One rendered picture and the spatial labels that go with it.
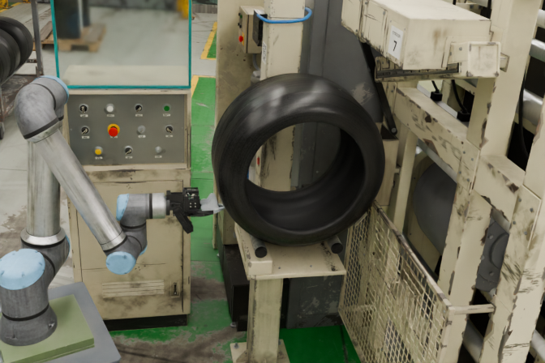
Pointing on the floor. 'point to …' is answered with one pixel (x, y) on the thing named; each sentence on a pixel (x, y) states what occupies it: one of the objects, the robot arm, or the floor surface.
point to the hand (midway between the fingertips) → (222, 208)
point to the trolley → (17, 37)
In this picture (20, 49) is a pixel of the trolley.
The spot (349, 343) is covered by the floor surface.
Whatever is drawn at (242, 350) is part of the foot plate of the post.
